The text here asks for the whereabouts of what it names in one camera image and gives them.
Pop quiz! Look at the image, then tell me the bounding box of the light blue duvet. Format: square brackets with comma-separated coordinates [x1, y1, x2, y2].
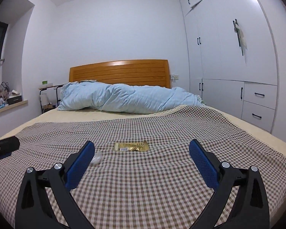
[57, 81, 204, 114]

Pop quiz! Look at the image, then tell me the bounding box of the black box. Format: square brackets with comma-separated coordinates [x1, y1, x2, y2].
[8, 95, 23, 105]

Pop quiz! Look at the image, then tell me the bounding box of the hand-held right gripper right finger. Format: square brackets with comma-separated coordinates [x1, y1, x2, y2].
[189, 139, 269, 229]

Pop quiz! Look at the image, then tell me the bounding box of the cream bed sheet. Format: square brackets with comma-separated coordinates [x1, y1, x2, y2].
[0, 105, 286, 170]

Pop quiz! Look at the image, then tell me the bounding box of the white wardrobe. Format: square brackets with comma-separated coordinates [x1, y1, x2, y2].
[180, 0, 280, 133]

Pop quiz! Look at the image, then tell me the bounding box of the black metal bedside rack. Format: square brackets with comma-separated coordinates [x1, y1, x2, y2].
[39, 84, 65, 114]

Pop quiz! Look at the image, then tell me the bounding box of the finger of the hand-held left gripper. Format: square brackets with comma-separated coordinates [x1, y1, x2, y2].
[0, 136, 21, 164]

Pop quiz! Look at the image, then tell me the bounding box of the hanging door ornament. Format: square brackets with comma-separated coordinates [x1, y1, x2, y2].
[233, 19, 248, 56]

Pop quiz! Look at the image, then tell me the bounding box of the small clear plastic piece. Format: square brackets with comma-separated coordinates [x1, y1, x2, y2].
[90, 151, 103, 167]

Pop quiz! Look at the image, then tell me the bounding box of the gold wrapper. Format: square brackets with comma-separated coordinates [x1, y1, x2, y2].
[114, 140, 149, 152]

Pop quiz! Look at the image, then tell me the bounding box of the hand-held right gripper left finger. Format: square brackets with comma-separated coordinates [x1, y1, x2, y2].
[15, 141, 96, 229]

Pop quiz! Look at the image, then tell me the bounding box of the handbag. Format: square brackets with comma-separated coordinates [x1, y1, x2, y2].
[0, 82, 10, 101]

